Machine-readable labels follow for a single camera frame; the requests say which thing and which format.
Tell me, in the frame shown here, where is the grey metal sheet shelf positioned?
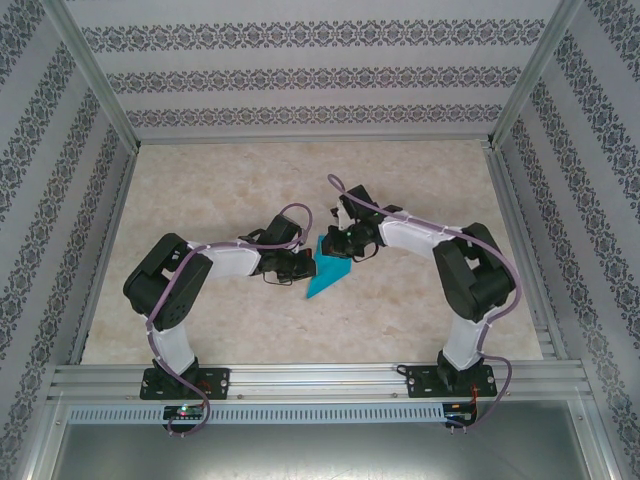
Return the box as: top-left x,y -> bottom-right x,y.
47,399 -> 614,480

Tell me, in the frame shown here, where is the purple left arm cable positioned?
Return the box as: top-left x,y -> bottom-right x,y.
145,202 -> 316,441

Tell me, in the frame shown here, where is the slotted grey cable duct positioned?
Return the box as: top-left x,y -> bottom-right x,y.
67,403 -> 446,425

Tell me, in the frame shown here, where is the thin black left gripper wire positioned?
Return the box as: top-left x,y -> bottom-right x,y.
261,268 -> 295,288

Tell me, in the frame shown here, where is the thin black gripper wire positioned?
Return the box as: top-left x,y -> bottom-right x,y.
351,241 -> 380,264
261,268 -> 295,288

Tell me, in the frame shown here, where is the aluminium frame post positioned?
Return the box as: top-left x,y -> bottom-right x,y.
49,0 -> 142,154
487,0 -> 584,149

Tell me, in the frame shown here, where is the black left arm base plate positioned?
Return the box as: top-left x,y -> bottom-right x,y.
139,367 -> 232,402

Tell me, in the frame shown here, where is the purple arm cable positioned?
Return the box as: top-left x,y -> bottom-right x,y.
326,173 -> 522,436
145,202 -> 316,441

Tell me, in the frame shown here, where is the thin black right gripper wire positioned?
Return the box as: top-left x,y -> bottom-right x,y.
351,241 -> 380,264

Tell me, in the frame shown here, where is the aluminium back rail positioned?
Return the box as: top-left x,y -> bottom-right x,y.
134,133 -> 494,147

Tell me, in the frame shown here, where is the blue paper sheet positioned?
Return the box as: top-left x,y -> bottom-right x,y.
304,234 -> 354,301

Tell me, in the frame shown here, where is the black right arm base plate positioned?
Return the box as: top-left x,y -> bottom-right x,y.
407,364 -> 496,400

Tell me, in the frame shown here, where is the aluminium side rail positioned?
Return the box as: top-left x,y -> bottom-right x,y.
482,141 -> 571,361
69,147 -> 139,366

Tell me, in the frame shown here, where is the aluminium mounting rail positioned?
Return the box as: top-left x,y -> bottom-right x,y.
47,362 -> 594,401

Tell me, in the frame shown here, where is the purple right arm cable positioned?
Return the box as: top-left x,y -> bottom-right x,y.
326,173 -> 522,436

